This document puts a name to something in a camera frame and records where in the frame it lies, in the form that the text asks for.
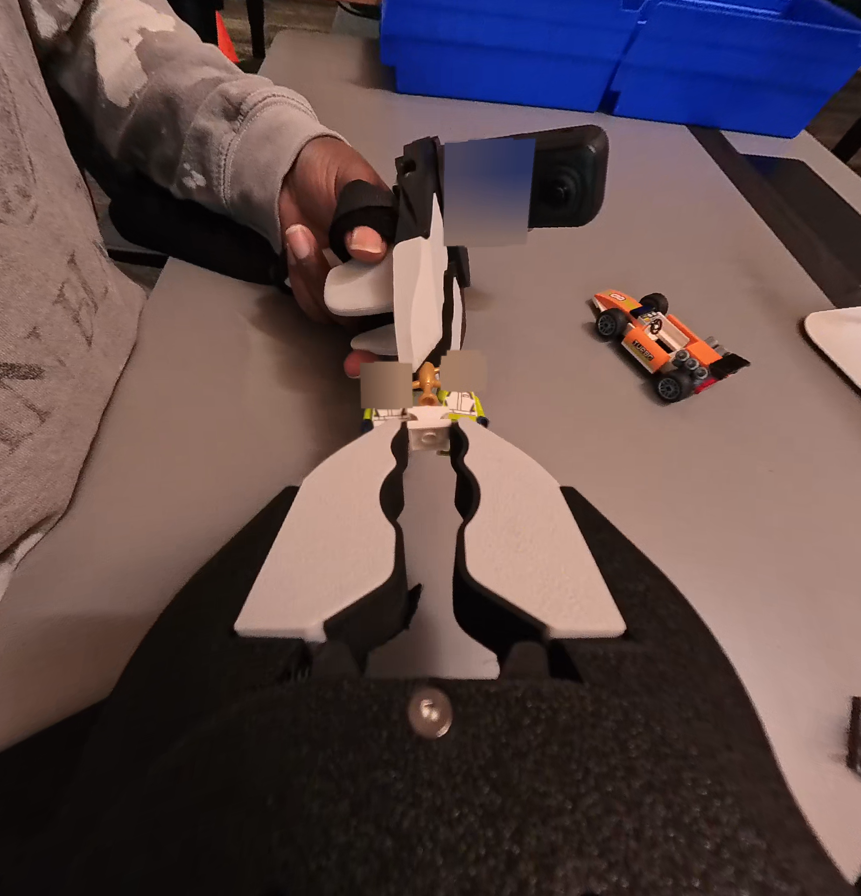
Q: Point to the white booklet stand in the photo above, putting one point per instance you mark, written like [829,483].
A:
[848,350]

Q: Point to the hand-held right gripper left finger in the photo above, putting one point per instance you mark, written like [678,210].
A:
[318,560]

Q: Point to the person's left forearm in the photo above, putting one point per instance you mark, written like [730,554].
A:
[164,98]

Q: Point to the person's left hand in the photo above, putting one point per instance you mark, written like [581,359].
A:
[311,196]

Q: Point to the orange traffic cone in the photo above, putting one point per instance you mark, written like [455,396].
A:
[227,31]

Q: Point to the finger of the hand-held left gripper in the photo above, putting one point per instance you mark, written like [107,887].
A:
[416,287]
[456,315]

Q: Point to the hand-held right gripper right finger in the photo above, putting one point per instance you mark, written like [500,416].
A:
[542,560]

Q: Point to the orange lego race car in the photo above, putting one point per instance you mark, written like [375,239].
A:
[664,343]

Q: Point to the green lego minifigure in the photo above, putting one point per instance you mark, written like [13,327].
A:
[465,409]

